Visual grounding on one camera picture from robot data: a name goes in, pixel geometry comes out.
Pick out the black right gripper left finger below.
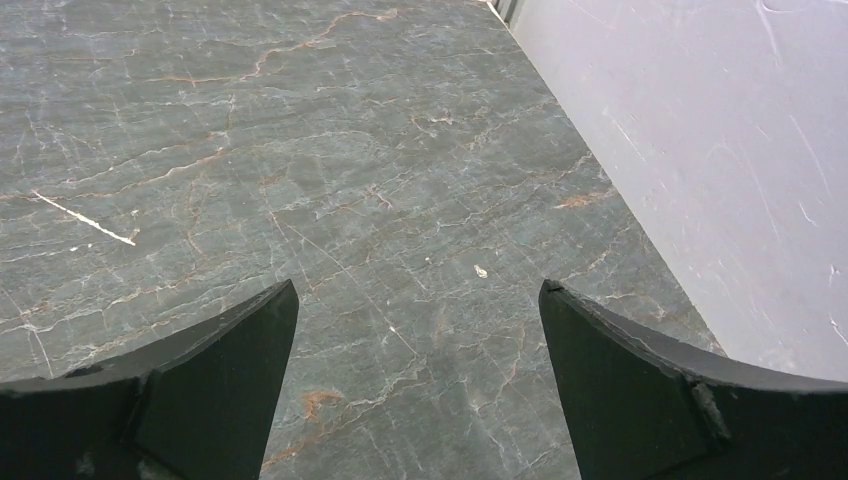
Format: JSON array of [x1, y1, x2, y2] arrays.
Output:
[[1, 280, 299, 479]]

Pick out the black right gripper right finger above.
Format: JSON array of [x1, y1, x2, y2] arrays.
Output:
[[539, 280, 847, 479]]

